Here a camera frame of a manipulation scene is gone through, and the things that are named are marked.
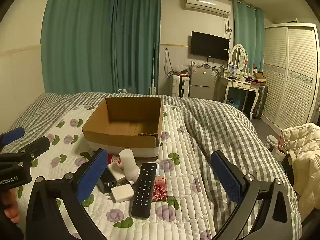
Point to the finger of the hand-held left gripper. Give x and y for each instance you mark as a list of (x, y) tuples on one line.
[(37, 145), (13, 134)]

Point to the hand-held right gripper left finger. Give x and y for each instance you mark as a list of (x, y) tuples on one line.
[(92, 176)]

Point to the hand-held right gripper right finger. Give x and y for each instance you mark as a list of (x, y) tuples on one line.
[(228, 178)]

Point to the black power adapter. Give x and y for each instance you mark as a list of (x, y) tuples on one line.
[(106, 182)]

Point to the white tube with red label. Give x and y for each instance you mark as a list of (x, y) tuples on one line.
[(113, 158)]

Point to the white charger adapter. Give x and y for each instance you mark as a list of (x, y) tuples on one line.
[(122, 192)]

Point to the white lint shaver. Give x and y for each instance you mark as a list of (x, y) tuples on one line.
[(128, 163)]

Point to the black remote control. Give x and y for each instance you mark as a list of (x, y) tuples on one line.
[(144, 190)]

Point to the cardboard box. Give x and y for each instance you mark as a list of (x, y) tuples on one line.
[(125, 132)]

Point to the red patterned packet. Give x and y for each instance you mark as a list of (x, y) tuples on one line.
[(160, 188)]

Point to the person's left hand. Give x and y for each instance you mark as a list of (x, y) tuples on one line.
[(10, 211)]

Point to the white floral quilted mat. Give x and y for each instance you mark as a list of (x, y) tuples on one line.
[(180, 170)]

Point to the clear lidded cup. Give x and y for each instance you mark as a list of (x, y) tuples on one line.
[(271, 142)]

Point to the drink cup with straw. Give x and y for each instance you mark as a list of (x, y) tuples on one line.
[(281, 152)]

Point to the blue storage basket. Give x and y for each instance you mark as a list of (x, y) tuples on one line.
[(233, 101)]

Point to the white quilted jacket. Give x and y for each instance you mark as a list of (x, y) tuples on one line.
[(306, 155)]

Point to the dark suitcase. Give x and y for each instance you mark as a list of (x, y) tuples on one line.
[(260, 101)]

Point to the small pale object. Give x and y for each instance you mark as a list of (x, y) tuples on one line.
[(122, 90)]

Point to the white dressing table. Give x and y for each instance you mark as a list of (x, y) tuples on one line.
[(240, 85)]

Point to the small silver fridge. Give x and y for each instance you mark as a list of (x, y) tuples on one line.
[(202, 82)]

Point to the white ribbed suitcase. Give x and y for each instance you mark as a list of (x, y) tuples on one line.
[(180, 86)]

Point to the small brown box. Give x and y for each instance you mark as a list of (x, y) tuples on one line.
[(259, 75)]

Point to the white mop pole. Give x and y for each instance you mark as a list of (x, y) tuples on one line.
[(153, 80)]

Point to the wide green curtain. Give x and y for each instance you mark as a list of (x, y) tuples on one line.
[(75, 37)]

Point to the clear plastic bag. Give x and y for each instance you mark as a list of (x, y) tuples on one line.
[(182, 68)]

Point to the white louvred wardrobe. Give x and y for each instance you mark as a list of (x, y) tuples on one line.
[(292, 75)]

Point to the oval white framed mirror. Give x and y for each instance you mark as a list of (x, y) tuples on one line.
[(237, 56)]

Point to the dark green curtain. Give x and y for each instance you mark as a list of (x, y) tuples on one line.
[(136, 42)]

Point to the narrow green curtain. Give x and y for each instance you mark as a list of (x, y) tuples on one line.
[(247, 35)]

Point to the white air conditioner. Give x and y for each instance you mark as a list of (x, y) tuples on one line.
[(207, 5)]

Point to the small picture frame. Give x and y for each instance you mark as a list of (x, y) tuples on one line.
[(233, 70)]

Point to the black wall television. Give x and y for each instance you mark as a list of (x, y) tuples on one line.
[(209, 45)]

